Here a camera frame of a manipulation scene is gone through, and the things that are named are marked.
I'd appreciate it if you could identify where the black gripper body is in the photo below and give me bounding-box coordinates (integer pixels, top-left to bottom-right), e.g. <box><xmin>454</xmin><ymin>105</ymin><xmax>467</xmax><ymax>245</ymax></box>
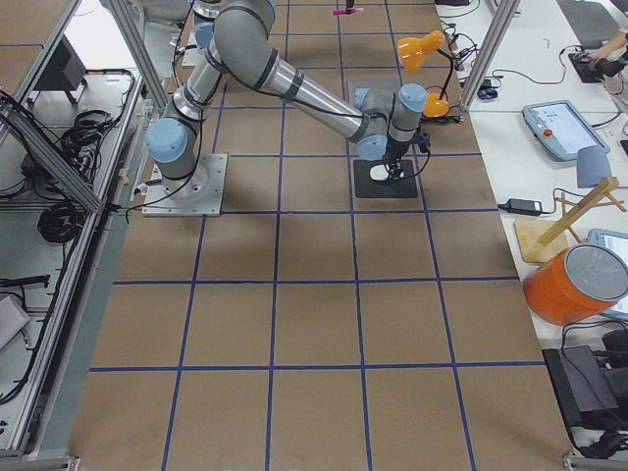
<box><xmin>385</xmin><ymin>139</ymin><xmax>408</xmax><ymax>160</ymax></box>

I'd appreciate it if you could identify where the white computer mouse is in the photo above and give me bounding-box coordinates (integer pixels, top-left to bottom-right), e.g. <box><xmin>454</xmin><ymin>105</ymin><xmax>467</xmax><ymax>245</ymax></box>
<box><xmin>369</xmin><ymin>164</ymin><xmax>387</xmax><ymax>182</ymax></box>

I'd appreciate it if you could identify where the pink highlighter pen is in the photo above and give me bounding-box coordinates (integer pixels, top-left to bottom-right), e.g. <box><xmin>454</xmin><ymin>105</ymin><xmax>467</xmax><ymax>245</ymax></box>
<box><xmin>331</xmin><ymin>7</ymin><xmax>364</xmax><ymax>16</ymax></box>

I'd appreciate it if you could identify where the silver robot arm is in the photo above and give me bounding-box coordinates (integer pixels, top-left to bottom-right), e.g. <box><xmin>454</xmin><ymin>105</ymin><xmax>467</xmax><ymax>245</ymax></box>
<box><xmin>145</xmin><ymin>1</ymin><xmax>427</xmax><ymax>213</ymax></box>
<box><xmin>189</xmin><ymin>0</ymin><xmax>364</xmax><ymax>21</ymax></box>

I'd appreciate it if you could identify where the black mousepad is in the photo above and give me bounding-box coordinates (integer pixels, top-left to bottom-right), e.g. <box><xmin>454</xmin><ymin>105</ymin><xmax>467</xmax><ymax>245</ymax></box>
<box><xmin>352</xmin><ymin>159</ymin><xmax>418</xmax><ymax>199</ymax></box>

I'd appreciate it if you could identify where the person hand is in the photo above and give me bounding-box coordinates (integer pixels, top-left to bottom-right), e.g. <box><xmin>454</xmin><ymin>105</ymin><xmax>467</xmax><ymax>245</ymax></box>
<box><xmin>588</xmin><ymin>39</ymin><xmax>625</xmax><ymax>77</ymax></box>

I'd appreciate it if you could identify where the orange desk lamp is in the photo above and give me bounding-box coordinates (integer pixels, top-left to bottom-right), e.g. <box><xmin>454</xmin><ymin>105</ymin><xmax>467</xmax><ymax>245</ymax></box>
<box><xmin>396</xmin><ymin>29</ymin><xmax>451</xmax><ymax>119</ymax></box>

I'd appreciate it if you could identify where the black power adapter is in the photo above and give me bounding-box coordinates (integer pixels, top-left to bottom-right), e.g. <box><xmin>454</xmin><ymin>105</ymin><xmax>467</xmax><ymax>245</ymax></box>
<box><xmin>505</xmin><ymin>198</ymin><xmax>543</xmax><ymax>216</ymax></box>

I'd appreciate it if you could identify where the wooden stand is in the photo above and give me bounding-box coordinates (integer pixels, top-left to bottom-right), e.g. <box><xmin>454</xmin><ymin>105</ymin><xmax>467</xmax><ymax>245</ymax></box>
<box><xmin>514</xmin><ymin>177</ymin><xmax>627</xmax><ymax>264</ymax></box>

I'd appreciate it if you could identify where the blue teach pendant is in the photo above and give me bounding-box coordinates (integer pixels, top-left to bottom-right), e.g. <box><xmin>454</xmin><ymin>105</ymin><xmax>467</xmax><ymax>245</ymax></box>
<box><xmin>587</xmin><ymin>229</ymin><xmax>627</xmax><ymax>322</ymax></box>
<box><xmin>522</xmin><ymin>100</ymin><xmax>610</xmax><ymax>162</ymax></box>

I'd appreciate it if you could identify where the orange cylinder container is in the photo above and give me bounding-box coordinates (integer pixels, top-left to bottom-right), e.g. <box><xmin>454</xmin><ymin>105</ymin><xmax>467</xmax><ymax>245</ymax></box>
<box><xmin>523</xmin><ymin>243</ymin><xmax>615</xmax><ymax>326</ymax></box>

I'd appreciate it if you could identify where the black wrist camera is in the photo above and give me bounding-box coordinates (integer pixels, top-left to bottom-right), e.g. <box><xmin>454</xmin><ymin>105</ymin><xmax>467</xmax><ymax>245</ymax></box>
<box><xmin>414</xmin><ymin>130</ymin><xmax>431</xmax><ymax>153</ymax></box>

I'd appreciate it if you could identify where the aluminium frame post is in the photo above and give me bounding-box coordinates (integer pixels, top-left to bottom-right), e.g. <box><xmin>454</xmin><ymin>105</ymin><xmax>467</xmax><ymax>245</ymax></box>
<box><xmin>460</xmin><ymin>0</ymin><xmax>519</xmax><ymax>112</ymax></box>

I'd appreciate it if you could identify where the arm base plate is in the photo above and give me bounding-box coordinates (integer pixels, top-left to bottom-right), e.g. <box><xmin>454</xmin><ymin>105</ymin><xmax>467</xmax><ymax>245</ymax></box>
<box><xmin>141</xmin><ymin>153</ymin><xmax>229</xmax><ymax>217</ymax></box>

